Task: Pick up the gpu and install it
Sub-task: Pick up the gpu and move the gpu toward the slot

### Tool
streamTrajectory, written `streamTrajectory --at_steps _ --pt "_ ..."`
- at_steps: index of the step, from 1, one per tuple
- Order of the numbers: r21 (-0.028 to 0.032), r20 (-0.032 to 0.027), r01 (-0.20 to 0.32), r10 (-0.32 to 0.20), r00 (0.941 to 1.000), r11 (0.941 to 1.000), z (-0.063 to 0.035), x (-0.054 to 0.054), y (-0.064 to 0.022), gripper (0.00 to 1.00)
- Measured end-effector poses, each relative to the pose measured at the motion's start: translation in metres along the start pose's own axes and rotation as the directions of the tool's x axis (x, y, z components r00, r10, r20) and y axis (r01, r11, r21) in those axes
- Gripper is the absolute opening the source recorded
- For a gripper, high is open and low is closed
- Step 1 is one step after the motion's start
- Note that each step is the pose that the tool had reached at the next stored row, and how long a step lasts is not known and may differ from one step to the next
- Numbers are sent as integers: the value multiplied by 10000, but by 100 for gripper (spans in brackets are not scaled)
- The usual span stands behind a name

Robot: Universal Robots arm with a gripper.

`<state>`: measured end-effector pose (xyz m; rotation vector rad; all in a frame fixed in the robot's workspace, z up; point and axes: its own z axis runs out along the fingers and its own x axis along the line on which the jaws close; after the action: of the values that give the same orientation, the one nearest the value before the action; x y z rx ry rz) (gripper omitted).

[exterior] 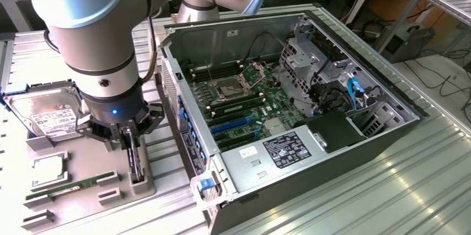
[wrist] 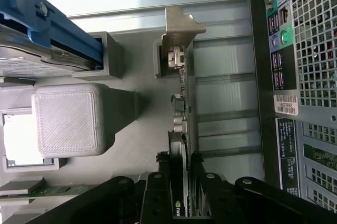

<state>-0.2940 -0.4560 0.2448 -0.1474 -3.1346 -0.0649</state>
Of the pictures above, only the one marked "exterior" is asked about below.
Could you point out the green motherboard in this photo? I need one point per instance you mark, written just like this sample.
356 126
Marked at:
273 102

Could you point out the grey parts rack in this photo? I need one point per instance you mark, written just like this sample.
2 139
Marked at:
88 157

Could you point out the CPU socket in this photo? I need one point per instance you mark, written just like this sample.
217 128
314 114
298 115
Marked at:
229 88

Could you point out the silver CPU chip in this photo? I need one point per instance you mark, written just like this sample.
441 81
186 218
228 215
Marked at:
48 171

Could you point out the silver hard disk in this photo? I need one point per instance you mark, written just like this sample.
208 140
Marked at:
40 113

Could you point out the green RAM stick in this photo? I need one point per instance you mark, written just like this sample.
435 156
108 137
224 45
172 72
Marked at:
69 186

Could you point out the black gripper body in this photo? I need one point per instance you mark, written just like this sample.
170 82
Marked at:
113 108

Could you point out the black installed RAM stick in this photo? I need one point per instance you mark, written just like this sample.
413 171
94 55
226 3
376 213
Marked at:
238 106

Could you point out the silver power supply unit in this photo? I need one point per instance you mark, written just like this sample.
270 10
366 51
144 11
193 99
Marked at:
249 168

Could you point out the metal socket cover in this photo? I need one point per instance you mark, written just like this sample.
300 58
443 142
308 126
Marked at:
252 73

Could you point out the blue case latch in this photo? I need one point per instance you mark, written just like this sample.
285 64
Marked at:
205 185

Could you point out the silver chipset heatsink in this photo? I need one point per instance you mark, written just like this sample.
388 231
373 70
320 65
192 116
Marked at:
274 126

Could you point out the metal slat frame table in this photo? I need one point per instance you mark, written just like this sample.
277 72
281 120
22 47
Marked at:
441 0

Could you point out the open black PC case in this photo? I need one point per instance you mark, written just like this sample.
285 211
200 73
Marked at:
330 180

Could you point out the metal disk bay cage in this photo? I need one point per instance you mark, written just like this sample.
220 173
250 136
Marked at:
298 69

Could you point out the blue expansion slot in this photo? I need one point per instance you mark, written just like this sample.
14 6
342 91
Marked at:
229 125

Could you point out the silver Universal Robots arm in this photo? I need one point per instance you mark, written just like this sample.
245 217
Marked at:
92 39

